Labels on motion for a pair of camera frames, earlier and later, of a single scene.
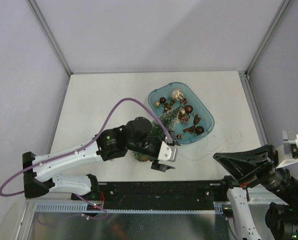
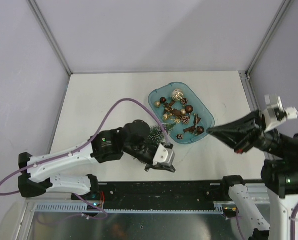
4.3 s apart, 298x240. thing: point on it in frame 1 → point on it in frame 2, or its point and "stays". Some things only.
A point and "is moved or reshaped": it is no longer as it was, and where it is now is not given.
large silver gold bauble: x=177 y=94 stays
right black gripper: x=250 y=166 → x=241 y=133
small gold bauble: x=157 y=104 stays
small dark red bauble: x=162 y=100 stays
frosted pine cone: x=184 y=119 stays
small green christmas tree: x=169 y=119 is moved or reshaped
